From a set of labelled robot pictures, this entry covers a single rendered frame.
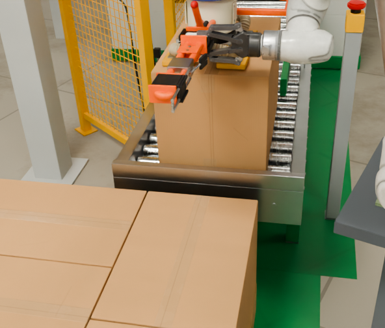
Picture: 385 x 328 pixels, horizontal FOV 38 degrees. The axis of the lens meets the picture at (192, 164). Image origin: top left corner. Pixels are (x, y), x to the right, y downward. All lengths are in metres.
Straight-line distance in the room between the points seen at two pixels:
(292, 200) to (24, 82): 1.51
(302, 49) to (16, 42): 1.55
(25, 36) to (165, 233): 1.34
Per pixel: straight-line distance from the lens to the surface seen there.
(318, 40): 1.69
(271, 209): 2.03
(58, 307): 1.63
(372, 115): 3.70
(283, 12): 2.01
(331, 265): 2.51
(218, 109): 1.91
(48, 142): 3.00
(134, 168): 2.04
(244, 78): 1.85
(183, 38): 1.74
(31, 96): 2.90
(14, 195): 2.11
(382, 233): 1.52
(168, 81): 1.44
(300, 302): 2.34
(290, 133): 2.32
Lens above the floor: 1.70
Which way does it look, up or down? 33 degrees down
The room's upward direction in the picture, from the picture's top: 3 degrees counter-clockwise
